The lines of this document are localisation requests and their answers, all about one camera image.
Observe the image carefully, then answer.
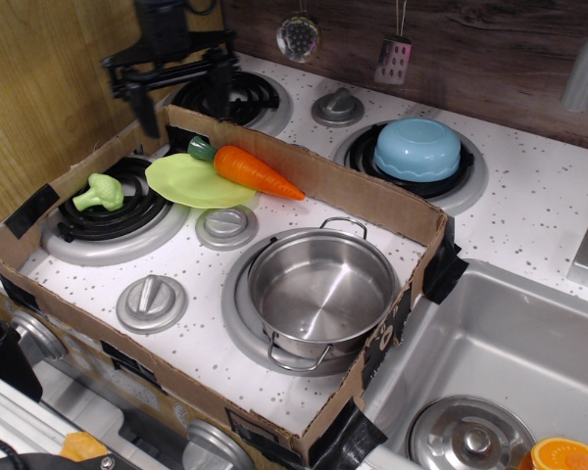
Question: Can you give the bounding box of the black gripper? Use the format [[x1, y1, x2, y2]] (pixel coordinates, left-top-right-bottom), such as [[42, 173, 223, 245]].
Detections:
[[102, 1, 237, 138]]

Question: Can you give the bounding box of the orange toy carrot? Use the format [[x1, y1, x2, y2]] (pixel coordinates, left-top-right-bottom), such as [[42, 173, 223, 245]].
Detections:
[[187, 136, 306, 201]]

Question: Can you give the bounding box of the light green plastic plate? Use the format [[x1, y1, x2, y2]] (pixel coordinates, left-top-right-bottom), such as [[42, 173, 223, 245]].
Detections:
[[145, 153, 256, 209]]

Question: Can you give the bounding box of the back left black burner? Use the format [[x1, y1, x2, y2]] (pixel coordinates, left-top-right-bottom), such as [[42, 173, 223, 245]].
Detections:
[[171, 70, 280, 125]]

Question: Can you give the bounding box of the black burner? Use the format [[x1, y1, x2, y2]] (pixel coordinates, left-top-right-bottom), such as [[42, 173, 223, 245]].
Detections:
[[55, 157, 172, 243], [171, 70, 280, 125], [344, 117, 474, 199]]

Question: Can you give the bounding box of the front left black burner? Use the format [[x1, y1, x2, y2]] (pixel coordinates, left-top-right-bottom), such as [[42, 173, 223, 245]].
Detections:
[[55, 157, 172, 243]]

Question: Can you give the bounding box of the hanging silver slotted ladle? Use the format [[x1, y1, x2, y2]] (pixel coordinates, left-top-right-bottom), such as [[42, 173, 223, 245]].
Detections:
[[275, 1, 322, 64]]

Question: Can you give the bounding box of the green toy broccoli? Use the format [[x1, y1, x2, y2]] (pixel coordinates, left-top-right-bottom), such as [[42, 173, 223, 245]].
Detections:
[[73, 173, 123, 212]]

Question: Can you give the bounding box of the silver knob middle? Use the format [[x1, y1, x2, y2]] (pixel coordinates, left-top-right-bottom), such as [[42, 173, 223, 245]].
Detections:
[[195, 205, 259, 251]]

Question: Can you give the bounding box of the silver knob upper centre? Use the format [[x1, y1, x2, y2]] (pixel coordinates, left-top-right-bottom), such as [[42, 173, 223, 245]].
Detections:
[[312, 87, 365, 127]]

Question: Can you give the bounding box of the back right black burner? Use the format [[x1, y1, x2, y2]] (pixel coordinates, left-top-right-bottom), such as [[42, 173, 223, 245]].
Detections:
[[344, 117, 474, 199]]

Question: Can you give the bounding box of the hanging silver spatula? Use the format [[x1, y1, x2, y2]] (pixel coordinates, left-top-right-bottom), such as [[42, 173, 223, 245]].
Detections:
[[373, 1, 412, 86]]

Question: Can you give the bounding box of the stainless steel pot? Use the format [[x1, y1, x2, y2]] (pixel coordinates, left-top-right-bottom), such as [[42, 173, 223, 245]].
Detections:
[[248, 217, 400, 373]]

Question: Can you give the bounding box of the light blue plastic bowl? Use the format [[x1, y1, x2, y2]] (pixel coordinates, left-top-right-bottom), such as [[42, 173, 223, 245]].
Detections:
[[373, 117, 461, 183]]

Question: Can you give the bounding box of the silver oven dial left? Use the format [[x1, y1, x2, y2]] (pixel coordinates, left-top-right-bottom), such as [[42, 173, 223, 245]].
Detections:
[[11, 310, 68, 366]]

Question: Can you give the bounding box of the silver oven dial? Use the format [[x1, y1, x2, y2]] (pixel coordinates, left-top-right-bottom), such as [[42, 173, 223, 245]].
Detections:
[[182, 419, 255, 470], [11, 310, 68, 366]]

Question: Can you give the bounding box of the silver oven dial right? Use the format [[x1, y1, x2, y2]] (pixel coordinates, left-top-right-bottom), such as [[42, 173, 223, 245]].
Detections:
[[182, 419, 255, 470]]

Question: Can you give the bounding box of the orange toy piece bottom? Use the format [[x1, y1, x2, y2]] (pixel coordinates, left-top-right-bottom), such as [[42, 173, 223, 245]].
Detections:
[[59, 431, 109, 462]]

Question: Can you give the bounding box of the brown cardboard fence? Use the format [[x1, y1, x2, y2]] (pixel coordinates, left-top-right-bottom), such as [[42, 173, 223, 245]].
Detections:
[[0, 106, 448, 468]]

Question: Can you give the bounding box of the silver sink basin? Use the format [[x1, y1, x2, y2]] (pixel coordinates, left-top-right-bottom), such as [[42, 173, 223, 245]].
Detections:
[[363, 260, 588, 469]]

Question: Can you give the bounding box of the silver faucet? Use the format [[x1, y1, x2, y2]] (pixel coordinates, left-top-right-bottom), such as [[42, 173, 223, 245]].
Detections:
[[561, 38, 588, 113]]

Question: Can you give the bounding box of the silver pot lid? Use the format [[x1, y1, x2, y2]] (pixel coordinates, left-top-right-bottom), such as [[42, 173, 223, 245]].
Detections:
[[406, 396, 535, 469]]

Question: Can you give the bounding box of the orange slice toy can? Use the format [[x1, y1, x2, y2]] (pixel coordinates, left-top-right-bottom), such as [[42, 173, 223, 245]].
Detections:
[[518, 437, 588, 470]]

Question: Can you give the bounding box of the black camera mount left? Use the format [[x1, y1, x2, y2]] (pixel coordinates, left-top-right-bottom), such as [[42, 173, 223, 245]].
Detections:
[[0, 321, 43, 402]]

